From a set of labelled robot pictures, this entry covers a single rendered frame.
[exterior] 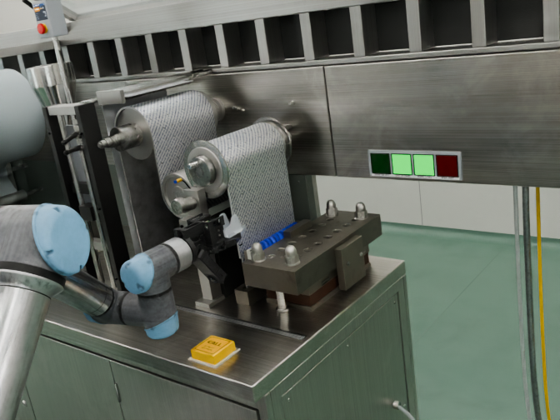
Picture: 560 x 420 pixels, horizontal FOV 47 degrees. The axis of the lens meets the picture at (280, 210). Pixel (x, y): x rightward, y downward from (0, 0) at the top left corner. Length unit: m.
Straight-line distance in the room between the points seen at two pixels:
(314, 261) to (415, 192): 2.92
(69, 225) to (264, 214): 0.68
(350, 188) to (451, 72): 3.16
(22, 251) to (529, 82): 1.05
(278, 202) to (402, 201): 2.81
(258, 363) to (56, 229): 0.54
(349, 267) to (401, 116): 0.39
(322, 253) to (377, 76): 0.46
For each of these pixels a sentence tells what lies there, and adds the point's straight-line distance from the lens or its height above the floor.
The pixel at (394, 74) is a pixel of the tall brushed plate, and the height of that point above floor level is 1.41.
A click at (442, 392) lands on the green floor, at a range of 2.83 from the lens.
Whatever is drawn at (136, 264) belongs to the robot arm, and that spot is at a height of 1.14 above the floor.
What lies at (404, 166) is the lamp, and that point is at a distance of 1.64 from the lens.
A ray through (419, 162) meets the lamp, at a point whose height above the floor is 1.19.
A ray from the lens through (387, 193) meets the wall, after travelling 4.50.
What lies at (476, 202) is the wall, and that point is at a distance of 4.24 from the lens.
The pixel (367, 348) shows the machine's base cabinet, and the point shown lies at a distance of 1.68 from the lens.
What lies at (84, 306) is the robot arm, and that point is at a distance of 1.42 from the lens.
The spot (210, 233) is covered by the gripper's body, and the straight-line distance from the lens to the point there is 1.47.
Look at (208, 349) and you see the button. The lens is 1.43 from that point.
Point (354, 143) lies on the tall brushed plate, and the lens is 1.70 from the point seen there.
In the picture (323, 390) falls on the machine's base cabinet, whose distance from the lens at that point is 1.54.
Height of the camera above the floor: 1.60
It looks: 18 degrees down
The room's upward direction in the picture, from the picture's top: 9 degrees counter-clockwise
